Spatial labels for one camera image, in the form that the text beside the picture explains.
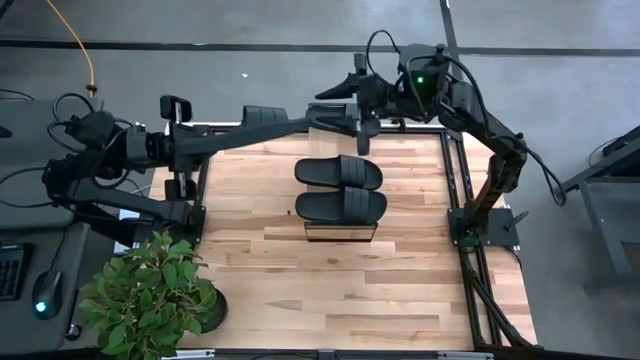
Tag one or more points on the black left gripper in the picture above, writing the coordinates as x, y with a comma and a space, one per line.
187, 147

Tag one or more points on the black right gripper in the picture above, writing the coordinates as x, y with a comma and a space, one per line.
380, 97

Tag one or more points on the black rubber slide sandal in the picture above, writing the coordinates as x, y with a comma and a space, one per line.
280, 130
332, 109
320, 172
320, 206

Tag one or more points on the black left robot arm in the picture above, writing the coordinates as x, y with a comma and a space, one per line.
125, 200

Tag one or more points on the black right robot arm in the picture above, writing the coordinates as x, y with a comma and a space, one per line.
500, 150

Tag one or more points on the black plant pot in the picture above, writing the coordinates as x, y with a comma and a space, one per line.
219, 312

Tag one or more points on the green leafy plant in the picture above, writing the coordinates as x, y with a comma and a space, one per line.
145, 295

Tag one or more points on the grey desk panel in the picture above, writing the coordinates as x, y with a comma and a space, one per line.
20, 145

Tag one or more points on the silver metal bar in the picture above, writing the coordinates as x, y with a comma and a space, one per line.
192, 355
465, 356

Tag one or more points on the black computer mouse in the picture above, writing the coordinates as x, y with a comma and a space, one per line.
47, 295

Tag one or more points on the small black round knob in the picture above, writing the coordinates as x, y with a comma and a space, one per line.
73, 332

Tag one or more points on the black keyboard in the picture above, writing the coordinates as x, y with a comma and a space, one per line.
10, 272

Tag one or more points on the dark grey desk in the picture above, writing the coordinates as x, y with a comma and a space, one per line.
25, 330

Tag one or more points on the grey metal stand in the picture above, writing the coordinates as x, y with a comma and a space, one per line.
600, 225

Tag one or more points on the wooden shelf with black frame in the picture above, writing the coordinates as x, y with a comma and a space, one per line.
330, 145

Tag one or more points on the black aluminium table frame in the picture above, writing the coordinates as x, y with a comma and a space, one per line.
425, 131

